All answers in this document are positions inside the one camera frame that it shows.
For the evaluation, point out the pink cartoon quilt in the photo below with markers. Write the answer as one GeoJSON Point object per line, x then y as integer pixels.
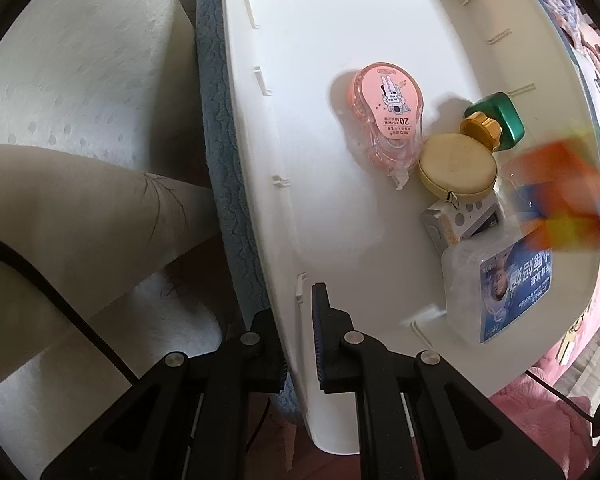
{"type": "Point", "coordinates": [530, 410]}

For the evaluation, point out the white dotted sheet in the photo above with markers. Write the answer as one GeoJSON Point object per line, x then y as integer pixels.
{"type": "Point", "coordinates": [80, 60]}

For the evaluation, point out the colourful magic cube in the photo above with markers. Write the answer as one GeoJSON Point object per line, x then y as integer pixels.
{"type": "Point", "coordinates": [555, 175]}

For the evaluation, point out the gold round tape measure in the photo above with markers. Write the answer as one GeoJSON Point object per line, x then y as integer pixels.
{"type": "Point", "coordinates": [455, 162]}

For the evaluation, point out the green bottle with gold cap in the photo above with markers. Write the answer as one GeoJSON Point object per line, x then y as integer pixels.
{"type": "Point", "coordinates": [505, 117]}

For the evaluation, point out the small grey white box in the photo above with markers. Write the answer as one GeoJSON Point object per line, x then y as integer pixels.
{"type": "Point", "coordinates": [460, 222]}

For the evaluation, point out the pink correction tape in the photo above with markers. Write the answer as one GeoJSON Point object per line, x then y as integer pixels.
{"type": "Point", "coordinates": [385, 110]}

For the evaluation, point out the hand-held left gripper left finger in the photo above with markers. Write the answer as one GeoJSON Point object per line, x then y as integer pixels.
{"type": "Point", "coordinates": [260, 360]}

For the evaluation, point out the person's bare leg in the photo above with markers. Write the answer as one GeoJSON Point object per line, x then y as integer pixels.
{"type": "Point", "coordinates": [55, 220]}

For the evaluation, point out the clear plastic box with card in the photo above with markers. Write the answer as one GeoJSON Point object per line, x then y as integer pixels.
{"type": "Point", "coordinates": [470, 285]}

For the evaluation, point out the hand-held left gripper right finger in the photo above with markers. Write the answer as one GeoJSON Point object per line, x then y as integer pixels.
{"type": "Point", "coordinates": [319, 330]}

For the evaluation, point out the white plastic storage bin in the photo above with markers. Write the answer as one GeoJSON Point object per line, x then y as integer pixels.
{"type": "Point", "coordinates": [330, 185]}

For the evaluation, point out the blue plush towel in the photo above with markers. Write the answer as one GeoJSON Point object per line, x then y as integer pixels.
{"type": "Point", "coordinates": [220, 135]}

